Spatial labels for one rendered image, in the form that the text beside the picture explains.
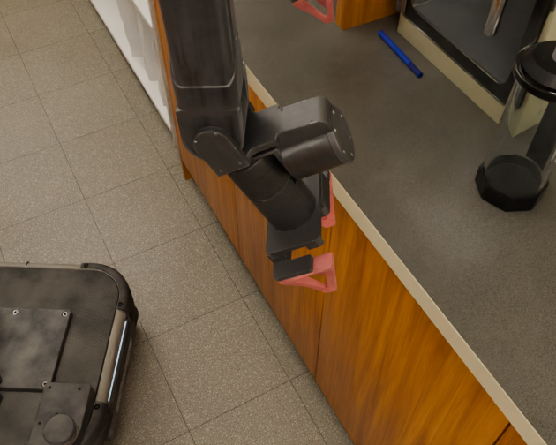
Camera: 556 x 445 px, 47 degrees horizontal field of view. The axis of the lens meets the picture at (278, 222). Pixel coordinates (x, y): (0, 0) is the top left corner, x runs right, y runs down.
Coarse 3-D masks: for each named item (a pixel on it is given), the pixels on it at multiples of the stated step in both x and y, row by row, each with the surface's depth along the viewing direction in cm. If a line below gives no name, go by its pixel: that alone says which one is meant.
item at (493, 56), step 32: (416, 0) 111; (448, 0) 103; (480, 0) 97; (512, 0) 91; (544, 0) 86; (448, 32) 106; (480, 32) 99; (512, 32) 93; (480, 64) 102; (512, 64) 96
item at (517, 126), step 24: (528, 48) 82; (528, 96) 80; (504, 120) 86; (528, 120) 82; (552, 120) 80; (504, 144) 87; (528, 144) 84; (552, 144) 83; (504, 168) 89; (528, 168) 87; (552, 168) 89; (504, 192) 92; (528, 192) 91
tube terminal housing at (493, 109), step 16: (400, 16) 119; (400, 32) 121; (416, 32) 116; (544, 32) 90; (416, 48) 118; (432, 48) 114; (448, 64) 111; (464, 80) 109; (480, 96) 107; (496, 112) 105
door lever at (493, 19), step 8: (496, 0) 87; (504, 0) 86; (496, 8) 87; (504, 8) 88; (488, 16) 89; (496, 16) 88; (488, 24) 90; (496, 24) 89; (488, 32) 90; (496, 32) 91
